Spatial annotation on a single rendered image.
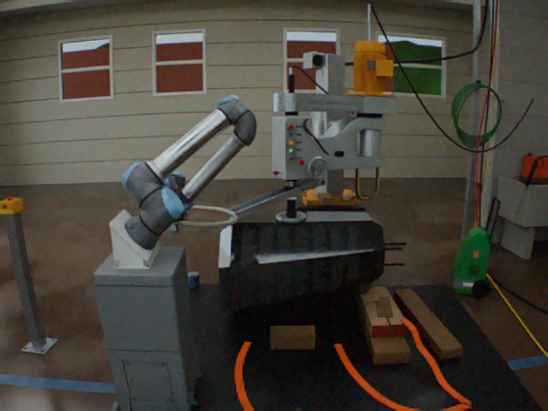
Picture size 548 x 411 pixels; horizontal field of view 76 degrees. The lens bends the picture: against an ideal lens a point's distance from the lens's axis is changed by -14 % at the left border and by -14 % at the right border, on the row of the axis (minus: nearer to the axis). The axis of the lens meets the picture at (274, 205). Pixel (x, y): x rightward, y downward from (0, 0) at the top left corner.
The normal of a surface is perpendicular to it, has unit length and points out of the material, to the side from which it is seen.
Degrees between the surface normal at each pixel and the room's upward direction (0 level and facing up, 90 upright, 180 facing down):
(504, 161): 90
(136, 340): 90
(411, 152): 90
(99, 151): 90
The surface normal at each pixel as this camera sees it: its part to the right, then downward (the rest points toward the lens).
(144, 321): 0.05, 0.24
